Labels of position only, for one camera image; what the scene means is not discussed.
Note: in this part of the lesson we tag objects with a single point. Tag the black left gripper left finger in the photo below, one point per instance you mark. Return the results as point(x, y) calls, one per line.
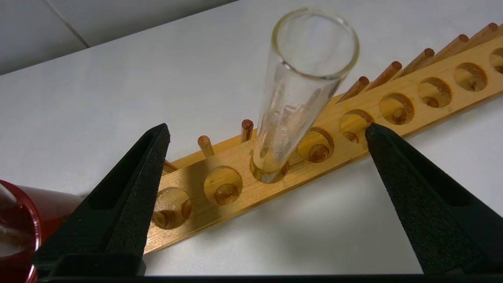
point(118, 220)

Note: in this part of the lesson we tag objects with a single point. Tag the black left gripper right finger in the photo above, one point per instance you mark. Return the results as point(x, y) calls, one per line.
point(440, 220)

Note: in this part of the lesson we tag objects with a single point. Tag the test tube with yellow pigment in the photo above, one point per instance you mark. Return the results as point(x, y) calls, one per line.
point(290, 118)

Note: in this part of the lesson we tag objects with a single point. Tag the wooden test tube rack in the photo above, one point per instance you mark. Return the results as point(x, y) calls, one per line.
point(373, 118)

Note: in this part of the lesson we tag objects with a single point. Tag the dark red cup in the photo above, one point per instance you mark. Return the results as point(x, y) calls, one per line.
point(47, 204)

